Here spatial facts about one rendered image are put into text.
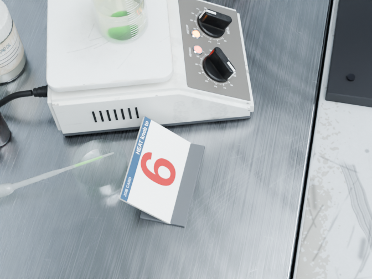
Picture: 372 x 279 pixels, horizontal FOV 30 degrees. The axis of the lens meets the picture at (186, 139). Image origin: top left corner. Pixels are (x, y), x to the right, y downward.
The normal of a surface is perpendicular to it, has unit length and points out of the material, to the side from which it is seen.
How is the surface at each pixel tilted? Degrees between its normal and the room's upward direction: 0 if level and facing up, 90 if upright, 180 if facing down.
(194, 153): 0
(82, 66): 0
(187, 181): 0
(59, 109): 90
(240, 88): 30
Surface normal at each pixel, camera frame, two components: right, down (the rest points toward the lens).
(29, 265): -0.04, -0.50
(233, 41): 0.46, -0.48
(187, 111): 0.08, 0.86
